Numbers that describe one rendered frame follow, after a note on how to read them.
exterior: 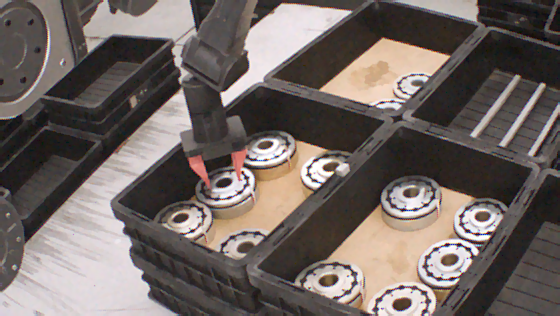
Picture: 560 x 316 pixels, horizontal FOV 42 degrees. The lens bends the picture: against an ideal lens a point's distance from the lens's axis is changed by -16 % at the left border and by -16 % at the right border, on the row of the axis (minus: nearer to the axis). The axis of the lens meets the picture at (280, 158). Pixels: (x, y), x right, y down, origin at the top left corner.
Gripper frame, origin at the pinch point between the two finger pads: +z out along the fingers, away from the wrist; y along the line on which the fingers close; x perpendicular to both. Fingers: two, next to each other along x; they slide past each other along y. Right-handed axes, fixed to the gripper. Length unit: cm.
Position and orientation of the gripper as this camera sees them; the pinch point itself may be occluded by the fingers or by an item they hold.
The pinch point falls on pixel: (223, 179)
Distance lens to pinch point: 142.4
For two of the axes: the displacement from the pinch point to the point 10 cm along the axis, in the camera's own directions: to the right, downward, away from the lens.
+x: 2.4, 5.1, -8.3
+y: -9.6, 2.7, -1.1
